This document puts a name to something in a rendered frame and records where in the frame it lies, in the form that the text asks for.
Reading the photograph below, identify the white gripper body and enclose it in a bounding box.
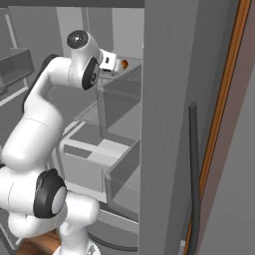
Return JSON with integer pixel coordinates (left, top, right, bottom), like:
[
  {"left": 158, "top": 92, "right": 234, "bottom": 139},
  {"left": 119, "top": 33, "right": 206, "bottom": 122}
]
[{"left": 114, "top": 54, "right": 124, "bottom": 73}]

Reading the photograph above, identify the grey fridge door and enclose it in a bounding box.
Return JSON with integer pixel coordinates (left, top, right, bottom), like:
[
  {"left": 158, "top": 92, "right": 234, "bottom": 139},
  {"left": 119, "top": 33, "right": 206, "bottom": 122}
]
[{"left": 137, "top": 0, "right": 241, "bottom": 255}]

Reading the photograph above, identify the grey fridge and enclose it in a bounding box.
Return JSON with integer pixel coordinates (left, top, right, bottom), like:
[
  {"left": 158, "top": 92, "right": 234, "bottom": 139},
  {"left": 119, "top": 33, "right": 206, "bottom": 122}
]
[{"left": 0, "top": 0, "right": 145, "bottom": 255}]

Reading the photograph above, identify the white fridge drawer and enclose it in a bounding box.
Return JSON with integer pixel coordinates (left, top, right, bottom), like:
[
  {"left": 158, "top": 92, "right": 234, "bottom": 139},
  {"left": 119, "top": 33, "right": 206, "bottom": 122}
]
[{"left": 59, "top": 122, "right": 131, "bottom": 194}]

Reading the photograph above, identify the grey fridge shelf bin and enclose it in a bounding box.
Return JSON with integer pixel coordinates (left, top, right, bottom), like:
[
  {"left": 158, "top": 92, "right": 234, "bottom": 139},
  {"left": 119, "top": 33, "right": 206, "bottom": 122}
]
[{"left": 0, "top": 47, "right": 35, "bottom": 89}]

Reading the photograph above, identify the translucent grey door bin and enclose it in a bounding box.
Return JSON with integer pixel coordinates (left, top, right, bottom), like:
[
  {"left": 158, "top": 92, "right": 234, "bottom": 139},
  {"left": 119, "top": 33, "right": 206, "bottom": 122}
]
[
  {"left": 96, "top": 64, "right": 142, "bottom": 147},
  {"left": 105, "top": 138, "right": 141, "bottom": 223}
]

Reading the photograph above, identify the dark grey fridge door handle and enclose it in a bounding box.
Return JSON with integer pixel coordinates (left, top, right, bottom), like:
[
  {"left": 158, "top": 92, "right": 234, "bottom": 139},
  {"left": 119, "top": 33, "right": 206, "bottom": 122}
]
[{"left": 187, "top": 102, "right": 202, "bottom": 255}]

